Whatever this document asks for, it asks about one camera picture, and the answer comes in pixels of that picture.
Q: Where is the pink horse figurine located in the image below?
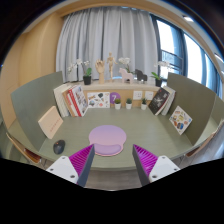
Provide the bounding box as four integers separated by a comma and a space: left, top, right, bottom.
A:
119, 68, 133, 83

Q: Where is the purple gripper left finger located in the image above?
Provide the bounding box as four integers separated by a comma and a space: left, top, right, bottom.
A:
47, 145, 95, 187

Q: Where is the white orchid behind horse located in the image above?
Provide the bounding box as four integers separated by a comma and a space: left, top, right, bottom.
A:
118, 57, 133, 73

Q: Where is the small potted plant right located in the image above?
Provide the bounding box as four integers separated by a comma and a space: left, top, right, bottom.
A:
141, 97, 147, 110

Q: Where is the white orchid black pot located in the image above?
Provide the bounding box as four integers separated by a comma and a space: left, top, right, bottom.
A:
68, 59, 92, 85
150, 61, 171, 87

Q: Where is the small potted plant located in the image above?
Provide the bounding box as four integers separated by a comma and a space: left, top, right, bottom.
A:
126, 98, 132, 109
141, 97, 147, 110
114, 98, 121, 110

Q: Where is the black horse figurine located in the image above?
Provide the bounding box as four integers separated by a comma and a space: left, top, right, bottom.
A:
135, 69, 148, 82

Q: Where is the wooden chair right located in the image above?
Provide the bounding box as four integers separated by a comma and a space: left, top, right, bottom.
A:
185, 132, 216, 157

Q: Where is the red patterned book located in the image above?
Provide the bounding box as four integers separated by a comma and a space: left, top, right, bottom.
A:
69, 85, 88, 117

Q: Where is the small potted plant left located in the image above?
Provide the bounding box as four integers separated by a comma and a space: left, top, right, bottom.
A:
114, 98, 121, 110

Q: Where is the black computer mouse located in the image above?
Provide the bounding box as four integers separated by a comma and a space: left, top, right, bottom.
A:
53, 140, 65, 154

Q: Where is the wooden artist mannequin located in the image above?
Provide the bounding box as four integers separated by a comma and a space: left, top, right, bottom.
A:
107, 53, 116, 79

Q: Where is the green right desk partition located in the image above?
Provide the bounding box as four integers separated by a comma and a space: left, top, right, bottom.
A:
167, 73, 224, 145

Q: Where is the wooden hand model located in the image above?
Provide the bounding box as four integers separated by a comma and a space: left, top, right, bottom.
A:
95, 59, 105, 84

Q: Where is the purple number seven disc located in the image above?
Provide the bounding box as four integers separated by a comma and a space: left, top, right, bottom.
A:
110, 92, 121, 104

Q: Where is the white orchid black pot left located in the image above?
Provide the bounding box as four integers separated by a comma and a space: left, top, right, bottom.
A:
68, 59, 92, 85

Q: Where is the white orchid black pot right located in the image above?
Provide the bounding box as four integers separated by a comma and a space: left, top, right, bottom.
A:
150, 61, 171, 87

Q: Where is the green desk partition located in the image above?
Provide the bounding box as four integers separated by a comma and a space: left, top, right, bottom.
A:
11, 72, 63, 150
167, 73, 224, 145

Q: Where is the black cover book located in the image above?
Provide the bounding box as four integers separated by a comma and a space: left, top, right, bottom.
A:
148, 88, 170, 115

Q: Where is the sticker illustration card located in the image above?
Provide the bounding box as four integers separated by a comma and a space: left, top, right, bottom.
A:
87, 92, 110, 109

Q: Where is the white upright book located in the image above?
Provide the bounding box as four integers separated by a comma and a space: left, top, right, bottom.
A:
53, 84, 71, 117

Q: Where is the small potted plant middle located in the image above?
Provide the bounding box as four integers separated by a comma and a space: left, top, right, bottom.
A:
126, 98, 132, 109

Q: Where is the grey curtain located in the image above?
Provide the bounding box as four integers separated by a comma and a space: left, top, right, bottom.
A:
56, 7, 158, 82

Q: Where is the green left desk partition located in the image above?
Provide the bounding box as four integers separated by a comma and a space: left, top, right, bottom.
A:
11, 72, 63, 150

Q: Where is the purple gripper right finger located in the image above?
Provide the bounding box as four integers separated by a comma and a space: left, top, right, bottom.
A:
132, 144, 180, 186

